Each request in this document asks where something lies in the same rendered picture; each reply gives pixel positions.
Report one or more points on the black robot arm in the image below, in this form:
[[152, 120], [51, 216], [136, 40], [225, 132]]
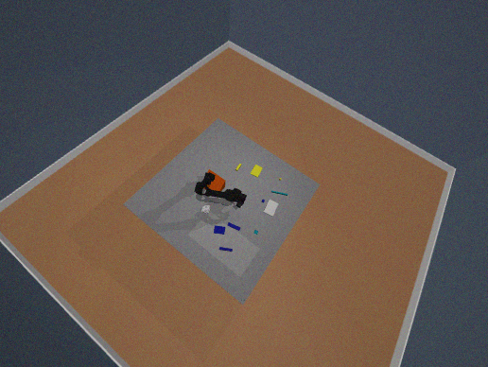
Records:
[[230, 195]]

